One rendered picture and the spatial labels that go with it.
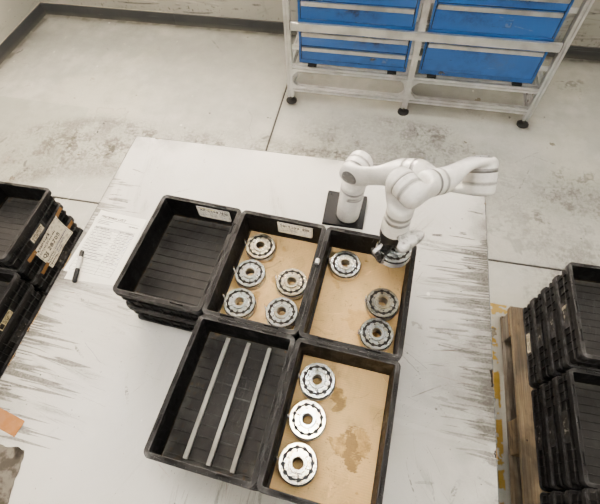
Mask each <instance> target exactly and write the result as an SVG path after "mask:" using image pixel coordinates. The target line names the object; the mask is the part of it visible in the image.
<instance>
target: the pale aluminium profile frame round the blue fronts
mask: <svg viewBox="0 0 600 504"><path fill-rule="evenodd" d="M594 1H595V0H584V1H583V3H582V5H581V6H580V7H571V8H570V10H569V12H568V13H575V14H576V16H575V18H574V20H573V22H572V23H571V25H570V27H569V29H568V31H567V33H566V35H565V37H564V39H563V40H562V42H561V43H560V42H548V41H535V40H523V39H510V38H498V37H485V36H473V35H460V34H448V33H435V32H425V28H429V23H430V20H427V19H428V15H429V10H430V6H431V3H434V2H435V0H421V1H420V6H419V10H418V15H417V20H416V25H415V30H414V31H410V30H398V29H386V28H374V27H363V26H350V25H337V24H324V23H311V22H298V21H291V13H290V0H282V8H283V23H284V39H285V55H286V70H287V86H288V98H287V99H286V102H287V103H289V104H294V103H296V102H297V98H296V97H294V91H297V92H307V93H317V94H327V95H337V96H347V97H357V98H366V99H376V100H386V101H396V102H402V105H401V108H399V109H398V111H397V112H398V114H399V115H401V116H406V115H408V113H409V111H408V109H407V106H408V103H416V104H426V105H435V106H445V107H455V108H465V109H475V110H485V111H494V112H504V113H514V114H523V116H522V120H518V121H517V123H516V125H517V126H518V127H519V128H523V129H525V128H527V127H528V126H529V124H528V121H529V119H530V118H531V116H532V114H533V112H534V110H535V108H536V107H537V105H538V103H539V101H540V99H541V98H542V96H543V94H544V92H545V90H546V88H547V87H548V85H549V83H550V81H551V79H552V78H553V76H554V74H555V72H556V70H557V69H558V67H559V65H560V63H561V61H562V59H563V58H564V56H565V54H566V52H567V50H568V49H569V47H570V45H571V43H572V41H573V39H574V38H575V36H576V34H577V32H578V30H579V29H580V27H581V25H582V23H583V21H584V19H585V18H586V16H587V14H588V12H589V10H590V9H591V7H592V5H593V3H594ZM422 4H423V7H422ZM421 9H422V12H421ZM420 13H421V17H420ZM419 18H420V19H419ZM291 31H302V32H314V33H327V34H339V35H352V36H364V37H375V38H386V39H398V40H410V41H412V44H411V49H410V54H409V58H408V63H407V68H406V73H401V72H396V71H389V70H387V71H380V70H369V69H358V68H347V67H337V66H326V65H317V64H313V63H308V64H304V63H302V62H299V52H298V51H299V33H298V32H297V35H296V38H295V41H294V44H292V34H291ZM425 42H434V43H446V44H458V45H470V46H482V47H494V48H506V49H518V50H530V51H542V52H554V53H556V54H555V56H554V58H553V59H552V61H551V63H550V65H549V66H542V65H541V67H540V69H539V71H538V73H537V75H536V77H535V79H534V80H535V85H531V84H529V83H518V82H512V83H509V82H498V81H488V80H477V79H466V78H455V77H444V76H436V75H432V74H427V75H423V74H415V71H416V67H417V63H418V60H421V57H422V55H419V54H420V50H421V48H423V49H424V45H425ZM297 54H298V55H297ZM296 57H297V58H296ZM295 60H296V61H295ZM543 71H545V72H546V73H545V75H544V76H543ZM299 72H309V73H320V74H330V75H341V76H351V77H362V78H372V79H383V80H393V81H401V82H402V83H403V84H404V90H403V91H402V92H400V93H389V92H379V91H369V90H359V89H348V88H338V87H328V86H318V85H308V84H299V83H298V82H297V81H296V80H297V77H298V73H299ZM419 83H424V84H435V85H445V86H456V87H466V88H477V89H487V90H498V91H508V92H519V93H523V97H524V104H525V106H520V105H510V104H500V103H490V102H480V101H470V100H459V99H449V98H439V97H429V96H419V95H415V94H414V93H413V92H412V90H411V89H412V87H413V86H414V85H416V84H419ZM532 94H534V95H533V97H532Z"/></svg>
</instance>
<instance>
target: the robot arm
mask: <svg viewBox="0 0 600 504"><path fill-rule="evenodd" d="M498 171H499V161H498V159H497V158H496V157H493V156H490V155H474V156H470V157H467V158H464V159H462V160H459V161H457V162H454V163H452V164H450V165H447V166H444V167H439V168H436V167H435V166H433V165H432V164H431V163H429V162H428V161H426V160H424V159H417V158H401V159H397V160H394V161H390V162H388V163H385V164H382V165H379V166H374V167H373V160H372V158H371V156H370V155H369V154H368V153H367V152H365V151H362V150H356V151H354V152H352V153H351V154H350V155H349V157H348V158H347V159H346V161H345V162H344V163H343V165H342V166H341V168H340V170H339V175H340V177H341V179H342V182H341V188H340V194H339V200H338V206H337V217H338V219H339V220H340V221H342V222H344V223H353V222H355V221H356V220H357V219H358V217H359V214H360V210H361V206H362V202H363V198H364V193H365V190H366V187H367V185H381V186H385V196H386V203H387V207H386V211H385V215H384V217H383V219H382V223H381V227H380V231H379V235H380V239H381V240H380V242H379V246H378V247H377V248H374V247H373V248H371V253H372V256H373V257H374V258H375V259H376V261H377V262H378V263H379V264H383V263H384V259H385V256H386V255H387V254H389V252H390V251H391V250H393V251H398V252H399V253H401V254H403V253H405V252H407V251H409V250H410V249H412V248H413V247H414V246H416V245H417V244H419V243H420V242H421V241H422V240H423V239H424V238H425V235H426V233H425V232H424V231H423V230H420V229H419V230H412V229H410V226H411V220H412V217H413V214H414V211H415V208H418V207H419V206H421V205H422V204H423V203H424V202H425V201H427V200H429V199H430V198H432V197H436V196H440V195H444V194H447V193H449V192H453V193H459V194H465V195H472V196H480V197H482V196H490V195H493V194H494V193H495V192H496V187H497V179H498ZM461 181H462V182H461ZM381 252H382V253H383V254H382V253H381Z"/></svg>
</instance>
